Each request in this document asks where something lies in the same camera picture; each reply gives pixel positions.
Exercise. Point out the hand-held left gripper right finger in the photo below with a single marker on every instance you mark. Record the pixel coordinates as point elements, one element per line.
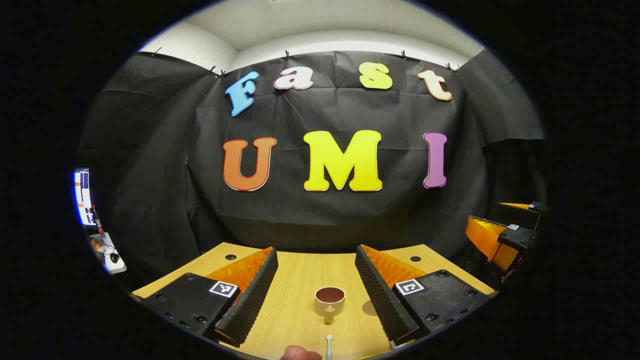
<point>382,300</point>

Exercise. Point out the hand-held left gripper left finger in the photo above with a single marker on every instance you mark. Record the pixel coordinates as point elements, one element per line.
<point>250,300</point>

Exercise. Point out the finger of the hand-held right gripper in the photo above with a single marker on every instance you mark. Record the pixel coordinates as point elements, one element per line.
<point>535,210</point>
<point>487,240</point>

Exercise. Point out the beige cup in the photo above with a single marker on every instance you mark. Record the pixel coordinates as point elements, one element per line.
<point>330,302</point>

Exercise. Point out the white toothbrush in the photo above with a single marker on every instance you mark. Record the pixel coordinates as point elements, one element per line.
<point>328,345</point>

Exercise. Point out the wooden desktop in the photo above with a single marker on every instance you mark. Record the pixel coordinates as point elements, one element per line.
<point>300,280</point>

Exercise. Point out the black backdrop cloth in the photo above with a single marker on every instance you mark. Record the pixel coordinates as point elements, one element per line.
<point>350,225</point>

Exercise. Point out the black computer mouse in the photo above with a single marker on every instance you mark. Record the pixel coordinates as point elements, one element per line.
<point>114,257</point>

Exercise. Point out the white side table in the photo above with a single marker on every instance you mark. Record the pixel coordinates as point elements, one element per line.
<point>107,265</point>

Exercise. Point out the orange snack packet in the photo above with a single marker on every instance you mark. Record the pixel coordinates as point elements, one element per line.
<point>96,245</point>

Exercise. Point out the red-capped bottle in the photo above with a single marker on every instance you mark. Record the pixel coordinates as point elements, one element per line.
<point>98,222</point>

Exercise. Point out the computer monitor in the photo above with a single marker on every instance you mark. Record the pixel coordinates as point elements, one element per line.
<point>82,195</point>

